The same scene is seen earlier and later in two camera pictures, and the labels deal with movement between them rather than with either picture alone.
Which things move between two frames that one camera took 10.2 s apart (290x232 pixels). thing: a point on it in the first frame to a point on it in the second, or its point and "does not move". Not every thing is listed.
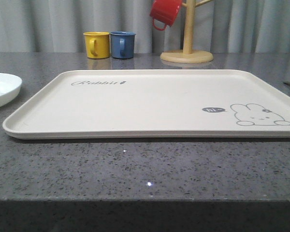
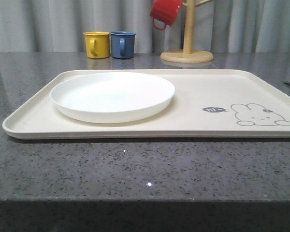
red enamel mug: [165, 11] does not move
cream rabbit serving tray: [157, 104] does not move
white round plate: [4, 88] to [111, 97]
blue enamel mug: [122, 44] does not move
